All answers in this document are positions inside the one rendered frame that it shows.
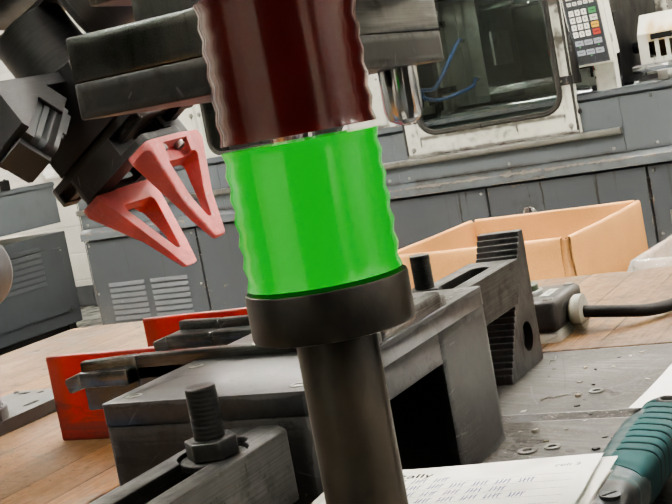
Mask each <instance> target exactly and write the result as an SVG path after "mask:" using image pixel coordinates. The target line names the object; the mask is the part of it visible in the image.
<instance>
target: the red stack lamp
mask: <svg viewBox="0 0 672 504"><path fill-rule="evenodd" d="M355 7H356V0H204V1H201V2H198V3H196V4H194V5H193V9H194V12H195V14H196V16H197V18H198V22H197V32H198V34H199V36H200V38H201V40H202V56H203V59H204V61H205V63H206V65H207V71H206V79H207V81H208V83H209V85H210V87H211V103H212V105H213V107H214V110H215V112H216V119H215V125H216V127H217V130H218V132H219V134H220V148H223V147H229V146H235V145H241V144H247V143H253V142H258V141H264V140H270V139H275V138H281V137H286V136H292V135H297V134H303V133H308V132H313V131H319V130H324V129H329V128H334V127H340V126H345V125H350V124H355V123H360V122H365V121H370V120H374V119H377V118H376V116H375V113H374V111H373V109H372V99H373V95H372V93H371V90H370V88H369V86H368V73H369V72H368V70H367V67H366V65H365V63H364V47H363V44H362V42H361V40H360V38H359V34H360V24H359V21H358V19H357V17H356V15H355Z"/></svg>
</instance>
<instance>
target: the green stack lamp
mask: <svg viewBox="0 0 672 504"><path fill-rule="evenodd" d="M377 134H378V125H376V126H368V127H362V128H356V129H350V130H344V131H338V132H333V133H327V134H321V135H316V136H310V137H305V138H299V139H294V140H289V141H283V142H278V143H273V144H268V145H262V146H257V147H252V148H247V149H242V150H237V151H233V152H228V153H224V154H221V156H222V158H223V160H224V162H225V164H226V176H225V178H226V180H227V182H228V184H229V186H230V188H231V189H230V202H231V204H232V206H233V208H234V210H235V219H234V224H235V226H236V228H237V230H238V232H239V248H240V250H241V252H242V254H243V256H244V261H243V270H244V272H245V274H246V276H247V278H248V290H247V292H248V293H250V294H255V295H272V294H284V293H293V292H301V291H308V290H314V289H320V288H325V287H331V286H336V285H341V284H345V283H350V282H354V281H358V280H362V279H366V278H370V277H373V276H377V275H380V274H383V273H386V272H389V271H391V270H394V269H396V268H398V267H400V266H401V265H402V264H403V263H402V260H401V258H400V256H399V254H398V243H399V240H398V238H397V236H396V233H395V231H394V219H395V217H394V215H393V213H392V211H391V209H390V193H389V190H388V188H387V186H386V170H385V168H384V165H383V163H382V161H381V160H382V147H381V145H380V143H379V140H378V138H377Z"/></svg>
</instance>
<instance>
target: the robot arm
mask: <svg viewBox="0 0 672 504"><path fill-rule="evenodd" d="M65 11H67V12H68V14H69V15H70V16H71V17H72V18H73V20H74V21H75V22H76V23H77V24H78V25H79V26H80V27H81V28H82V29H83V30H84V31H85V32H86V33H89V32H94V31H98V30H102V29H106V28H110V27H114V26H118V25H122V24H127V23H131V22H135V18H134V13H133V8H132V6H107V7H92V6H90V4H89V0H0V30H4V32H3V33H2V34H1V35H0V60H1V61H2V62H3V64H4V65H5V66H6V67H7V69H8V70H9V71H10V72H11V74H12V75H13V76H14V77H15V79H10V80H3V81H0V168H2V169H4V170H5V171H6V170H7V171H9V172H10V173H12V174H14V175H15V176H17V177H19V178H20V179H22V180H24V181H25V182H27V183H30V182H31V183H33V182H34V180H35V179H36V178H37V177H38V176H39V175H40V173H41V172H42V171H43V170H44V169H45V168H46V166H47V165H48V164H50V165H51V167H52V168H53V169H54V170H55V172H56V173H57V174H58V175H59V177H60V178H61V179H62V178H63V179H62V181H61V182H60V183H59V184H58V185H57V186H56V187H55V189H54V190H53V191H52V193H53V195H54V196H55V197H56V198H57V200H58V201H59V202H60V203H61V205H62V206H63V207H68V206H71V205H75V204H77V203H78V202H79V201H80V200H81V197H82V199H83V200H84V201H85V203H86V204H87V205H88V206H87V208H86V209H85V210H84V213H85V214H86V215H87V217H88V218H89V219H90V220H93V221H95V222H97V223H100V224H102V225H104V226H107V227H109V228H111V229H114V230H116V231H118V232H121V233H123V234H125V235H128V236H130V237H132V238H135V239H137V240H139V241H142V242H144V243H145V244H147V245H149V246H150V247H152V248H154V249H155V250H157V251H158V252H160V253H162V254H163V255H165V256H167V257H168V258H170V259H171V260H173V261H175V262H176V263H178V264H179V265H181V266H183V267H187V266H189V265H192V264H194V263H195V262H196V261H197V260H196V257H195V255H194V253H193V251H192V249H191V247H190V245H189V243H188V241H187V239H186V237H185V235H184V233H183V232H182V230H181V228H180V226H179V224H178V222H177V221H176V219H175V217H174V215H173V213H172V211H171V210H170V208H169V206H168V204H167V202H166V201H165V199H164V197H163V195H164V196H166V197H167V198H168V199H169V200H170V201H171V202H172V203H173V204H174V205H175V206H176V207H177V208H179V209H180V210H181V211H182V212H183V213H184V214H185V215H186V216H187V217H188V218H189V219H190V220H192V221H193V222H194V223H195V224H196V225H197V226H198V227H200V228H201V229H202V230H203V231H204V232H206V233H207V234H208V235H209V236H210V237H212V238H217V237H219V236H222V235H223V234H224V233H225V229H224V226H223V223H222V220H221V217H220V213H219V210H218V207H217V204H216V201H215V198H214V195H213V192H212V188H211V182H210V176H209V171H208V165H207V159H206V153H205V148H204V142H203V137H202V135H201V134H200V133H199V131H198V130H197V129H194V130H190V131H188V130H187V128H186V127H185V126H184V125H183V123H182V122H181V121H180V120H179V119H177V118H178V117H179V116H180V114H181V113H182V112H183V111H184V110H185V109H187V108H192V107H193V105H189V106H182V107H175V108H168V109H161V110H154V111H147V112H140V113H133V114H127V115H120V116H113V117H106V118H99V119H92V120H82V118H81V114H80V109H79V104H78V99H77V94H76V90H75V85H76V83H74V80H73V75H72V70H71V65H70V60H69V55H68V51H67V46H66V39H67V38H69V37H73V36H77V35H81V34H83V33H82V32H81V31H80V30H79V28H78V27H77V26H76V25H75V23H74V22H73V21H72V20H71V18H70V17H69V16H68V15H67V13H66V12H65ZM178 165H182V166H183V167H184V168H185V170H186V172H187V175H188V177H189V179H190V182H191V184H192V186H193V189H194V191H195V193H196V196H197V198H198V200H199V203H200V205H201V207H202V208H201V207H200V206H199V205H198V204H197V202H196V201H195V200H194V199H193V198H192V197H191V195H190V194H189V192H188V191H187V189H186V187H185V186H184V184H183V183H182V181H181V180H180V178H179V176H178V175H177V173H176V172H175V170H174V168H173V167H174V166H178ZM129 171H130V172H131V173H132V174H133V175H132V176H131V177H128V178H125V179H122V178H123V177H124V176H125V175H126V174H127V173H128V172H129ZM121 179H122V180H121ZM162 194H163V195H162ZM80 196H81V197H80ZM133 208H134V209H136V210H137V211H139V212H142V213H143V214H144V215H145V216H147V217H148V218H149V219H150V220H151V221H152V222H153V223H154V224H155V225H156V226H157V227H158V228H159V229H160V230H161V231H162V232H163V233H164V234H165V236H166V237H167V239H168V240H169V241H168V240H167V239H165V238H164V237H163V236H161V235H160V234H159V233H157V232H156V231H155V230H153V229H152V228H151V227H149V226H148V225H147V224H145V223H144V222H143V221H141V220H140V219H139V218H137V217H136V216H135V215H133V214H132V213H131V212H129V211H128V210H130V209H133ZM12 281H13V268H12V264H11V260H10V258H9V256H8V254H7V252H6V250H5V249H4V248H3V247H2V245H1V244H0V303H1V302H2V301H3V300H4V299H5V298H6V296H7V295H8V293H9V291H10V289H11V286H12ZM56 411H57V410H56V405H55V400H54V396H53V391H52V388H51V389H38V390H25V391H14V392H13V393H11V394H8V395H5V396H3V397H1V398H0V437H1V436H3V435H5V434H7V433H10V432H12V431H14V430H16V429H18V428H21V427H23V426H25V425H27V424H29V423H32V422H34V421H36V420H38V419H40V418H42V417H45V416H47V415H49V414H51V413H53V412H56Z"/></svg>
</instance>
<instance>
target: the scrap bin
mask: <svg viewBox="0 0 672 504"><path fill-rule="evenodd" d="M239 315H248V313H247V308H246V307H244V308H235V309H225V310H216V311H206V312H197V313H187V314H178V315H168V316H159V317H149V318H144V319H143V325H144V330H145V335H146V339H147V344H148V347H141V348H130V349H119V350H108V351H97V352H86V353H75V354H65V355H54V356H48V357H46V363H47V368H48V372H49V377H50V382H51V386H52V391H53V396H54V400H55V405H56V410H57V415H58V419H59V424H60V429H61V433H62V438H63V440H64V441H69V440H88V439H108V438H110V436H109V431H108V428H109V427H107V425H106V420H105V415H104V410H103V409H100V410H90V409H89V405H88V400H87V396H86V391H85V389H82V390H80V391H78V392H76V393H73V394H72V393H70V392H69V390H68V388H67V386H66V384H65V380H66V379H68V378H70V377H72V376H74V375H76V374H78V373H80V372H81V367H80V363H81V362H83V361H85V360H91V359H98V358H105V357H113V356H120V355H128V354H135V353H137V354H140V353H144V352H155V351H156V350H155V348H154V346H153V343H154V341H156V340H158V339H161V338H163V337H165V336H167V335H169V334H172V333H174V332H176V331H179V330H180V327H179V321H181V320H184V319H197V318H216V317H221V318H222V317H229V316H239Z"/></svg>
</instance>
